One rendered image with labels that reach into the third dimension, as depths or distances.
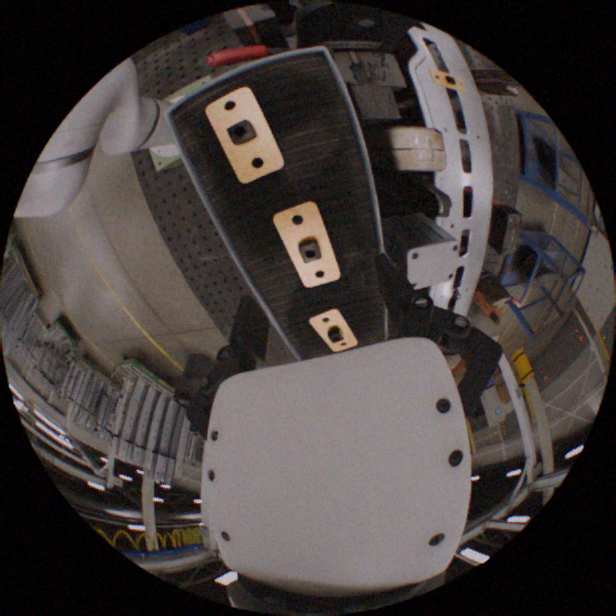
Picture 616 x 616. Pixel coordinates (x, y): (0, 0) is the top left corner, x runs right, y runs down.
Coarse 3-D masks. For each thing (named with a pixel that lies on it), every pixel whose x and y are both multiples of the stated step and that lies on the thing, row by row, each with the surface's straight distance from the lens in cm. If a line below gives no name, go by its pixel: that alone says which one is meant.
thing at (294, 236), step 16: (304, 208) 17; (288, 224) 17; (304, 224) 17; (320, 224) 17; (288, 240) 18; (304, 240) 18; (320, 240) 18; (304, 256) 18; (320, 256) 18; (304, 272) 20; (336, 272) 20
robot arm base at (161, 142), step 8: (160, 104) 46; (168, 104) 50; (160, 112) 45; (160, 120) 45; (160, 128) 46; (168, 128) 49; (152, 136) 45; (160, 136) 48; (168, 136) 51; (144, 144) 46; (152, 144) 49; (160, 144) 53; (168, 144) 58; (160, 152) 64; (168, 152) 62; (176, 152) 61
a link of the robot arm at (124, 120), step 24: (120, 72) 32; (96, 96) 30; (120, 96) 33; (72, 120) 30; (96, 120) 32; (120, 120) 39; (144, 120) 40; (48, 144) 31; (72, 144) 31; (120, 144) 41
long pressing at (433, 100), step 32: (416, 32) 52; (416, 64) 44; (448, 64) 51; (416, 96) 41; (448, 128) 43; (480, 128) 50; (448, 160) 42; (480, 160) 49; (448, 192) 43; (480, 192) 49; (448, 224) 45; (480, 224) 52; (480, 256) 57; (448, 288) 56
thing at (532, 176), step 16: (528, 112) 248; (528, 128) 255; (528, 144) 241; (544, 144) 260; (528, 160) 237; (544, 160) 288; (560, 160) 278; (576, 160) 342; (528, 176) 236; (544, 176) 286; (560, 176) 249; (544, 192) 230; (560, 192) 269; (576, 192) 320; (576, 208) 212
